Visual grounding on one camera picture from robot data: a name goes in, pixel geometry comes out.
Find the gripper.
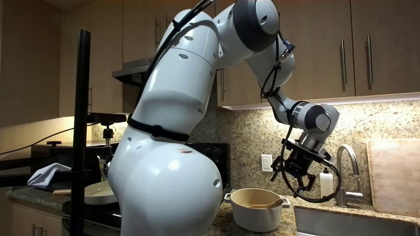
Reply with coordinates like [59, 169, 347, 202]
[270, 151, 316, 199]

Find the wooden spoon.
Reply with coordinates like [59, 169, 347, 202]
[244, 198, 284, 209]

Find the white pot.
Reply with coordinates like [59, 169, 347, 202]
[224, 188, 291, 233]

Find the white soap bottle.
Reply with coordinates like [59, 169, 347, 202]
[320, 168, 334, 207]

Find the metal tap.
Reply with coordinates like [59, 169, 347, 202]
[335, 144, 364, 208]

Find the sink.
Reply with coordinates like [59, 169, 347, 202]
[294, 206, 420, 236]

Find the black stove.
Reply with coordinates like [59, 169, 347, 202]
[31, 140, 231, 236]

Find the wooden cutting board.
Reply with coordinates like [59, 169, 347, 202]
[366, 138, 420, 218]

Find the cabinet door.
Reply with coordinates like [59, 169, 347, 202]
[216, 61, 270, 107]
[276, 0, 356, 100]
[350, 0, 420, 97]

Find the wooden upper cabinet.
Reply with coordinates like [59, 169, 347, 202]
[59, 0, 217, 118]
[216, 0, 420, 111]

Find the range hood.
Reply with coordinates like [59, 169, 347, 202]
[112, 57, 155, 88]

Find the black stand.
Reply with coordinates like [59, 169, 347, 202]
[69, 29, 92, 236]

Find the white cloth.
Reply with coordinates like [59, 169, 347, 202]
[27, 163, 72, 189]

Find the lower cabinet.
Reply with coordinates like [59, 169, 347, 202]
[12, 202, 63, 236]

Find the white wall socket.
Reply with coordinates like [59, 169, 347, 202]
[261, 154, 273, 172]

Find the white pan with wooden handle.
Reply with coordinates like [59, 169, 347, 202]
[52, 180, 119, 206]

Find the camera on mount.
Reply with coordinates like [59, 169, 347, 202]
[87, 112, 128, 156]

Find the black cable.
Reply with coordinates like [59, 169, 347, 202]
[0, 123, 99, 155]

